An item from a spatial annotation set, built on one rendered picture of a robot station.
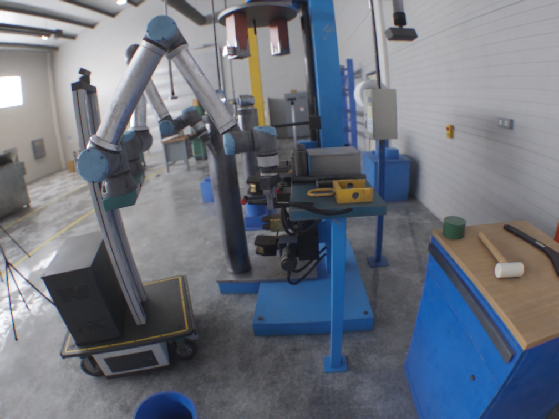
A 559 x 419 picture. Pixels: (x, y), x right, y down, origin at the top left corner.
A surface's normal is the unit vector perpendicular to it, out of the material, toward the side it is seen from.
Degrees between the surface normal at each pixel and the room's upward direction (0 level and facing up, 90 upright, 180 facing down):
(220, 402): 0
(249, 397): 0
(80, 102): 90
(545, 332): 0
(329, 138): 90
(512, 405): 90
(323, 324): 90
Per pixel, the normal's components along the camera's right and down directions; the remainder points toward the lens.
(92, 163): 0.15, 0.40
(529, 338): -0.09, -0.93
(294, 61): -0.06, 0.36
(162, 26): 0.26, 0.21
